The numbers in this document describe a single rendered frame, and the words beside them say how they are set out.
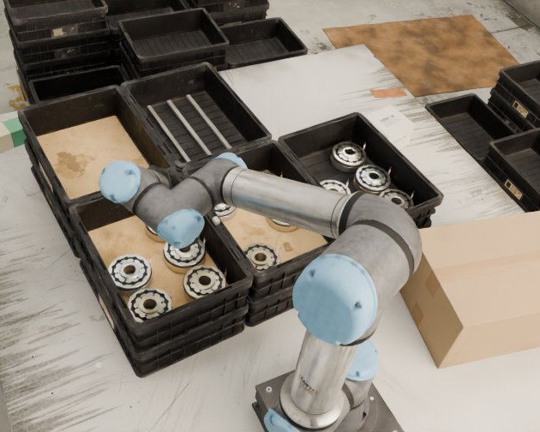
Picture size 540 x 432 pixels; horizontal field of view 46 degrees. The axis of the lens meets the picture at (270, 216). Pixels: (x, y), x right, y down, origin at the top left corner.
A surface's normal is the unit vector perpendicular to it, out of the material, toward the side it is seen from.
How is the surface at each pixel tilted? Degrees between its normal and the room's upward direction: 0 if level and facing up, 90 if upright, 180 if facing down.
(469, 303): 0
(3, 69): 0
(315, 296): 82
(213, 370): 0
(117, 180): 43
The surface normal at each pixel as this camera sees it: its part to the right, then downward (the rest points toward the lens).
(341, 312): -0.60, 0.44
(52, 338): 0.11, -0.66
